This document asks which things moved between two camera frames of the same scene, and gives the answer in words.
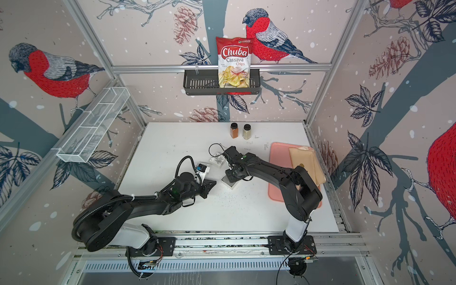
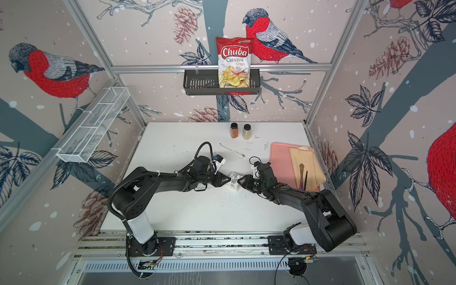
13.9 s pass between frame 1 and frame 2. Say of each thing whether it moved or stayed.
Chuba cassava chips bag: stayed
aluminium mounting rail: stayed
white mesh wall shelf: stayed
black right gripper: moved
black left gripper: moved
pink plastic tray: stayed
